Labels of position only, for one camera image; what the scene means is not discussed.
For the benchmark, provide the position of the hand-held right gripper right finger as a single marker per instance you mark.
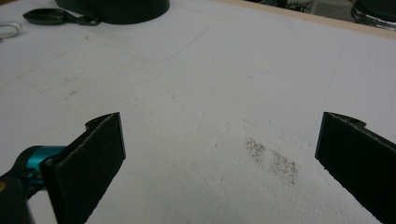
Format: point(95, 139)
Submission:
point(358, 155)

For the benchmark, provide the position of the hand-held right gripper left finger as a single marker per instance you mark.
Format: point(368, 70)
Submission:
point(84, 168)

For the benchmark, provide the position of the dark round object silver rim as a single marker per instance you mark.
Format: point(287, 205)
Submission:
point(375, 12)

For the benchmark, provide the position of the black round container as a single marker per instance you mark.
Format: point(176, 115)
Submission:
point(115, 11)

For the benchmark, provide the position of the dark metal stand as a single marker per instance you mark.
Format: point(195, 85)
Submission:
point(289, 4)

